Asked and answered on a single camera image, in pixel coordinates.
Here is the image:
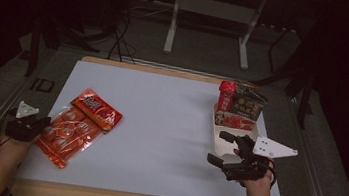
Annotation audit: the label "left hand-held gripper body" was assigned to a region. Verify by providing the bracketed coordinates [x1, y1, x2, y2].
[3, 99, 50, 145]

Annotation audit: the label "black rectangular floor plate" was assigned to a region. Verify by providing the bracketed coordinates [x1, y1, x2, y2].
[29, 76, 56, 94]

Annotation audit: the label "metal rail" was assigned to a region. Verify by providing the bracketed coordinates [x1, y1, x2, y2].
[120, 55, 234, 82]

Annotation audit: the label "black stand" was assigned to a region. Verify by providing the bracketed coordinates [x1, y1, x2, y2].
[23, 0, 108, 86]
[243, 18, 325, 131]

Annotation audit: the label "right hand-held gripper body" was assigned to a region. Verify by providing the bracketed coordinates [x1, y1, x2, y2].
[220, 132, 300, 189]

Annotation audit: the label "orange clear snack packet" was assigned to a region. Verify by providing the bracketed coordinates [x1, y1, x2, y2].
[31, 82, 127, 176]

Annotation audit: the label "packet with red food picture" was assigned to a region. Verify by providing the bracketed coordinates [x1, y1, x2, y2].
[212, 110, 258, 133]

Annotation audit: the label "person's left hand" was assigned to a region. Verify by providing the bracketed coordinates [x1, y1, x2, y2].
[0, 131, 40, 174]

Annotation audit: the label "white table mat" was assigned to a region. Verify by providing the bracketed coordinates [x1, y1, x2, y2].
[13, 54, 299, 196]

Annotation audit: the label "red and black packet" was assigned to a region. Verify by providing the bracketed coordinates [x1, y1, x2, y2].
[215, 79, 271, 123]

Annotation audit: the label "black floor cables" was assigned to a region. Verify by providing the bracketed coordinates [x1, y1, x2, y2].
[106, 1, 143, 65]

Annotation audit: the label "white divided food container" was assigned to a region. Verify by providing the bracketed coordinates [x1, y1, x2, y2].
[206, 102, 264, 167]

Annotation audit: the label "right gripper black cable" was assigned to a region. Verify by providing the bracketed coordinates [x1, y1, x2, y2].
[264, 159, 281, 189]

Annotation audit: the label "white metal table frame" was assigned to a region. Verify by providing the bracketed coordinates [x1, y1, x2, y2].
[161, 0, 269, 73]

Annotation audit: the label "person's right hand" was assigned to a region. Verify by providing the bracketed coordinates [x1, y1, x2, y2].
[238, 166, 277, 196]

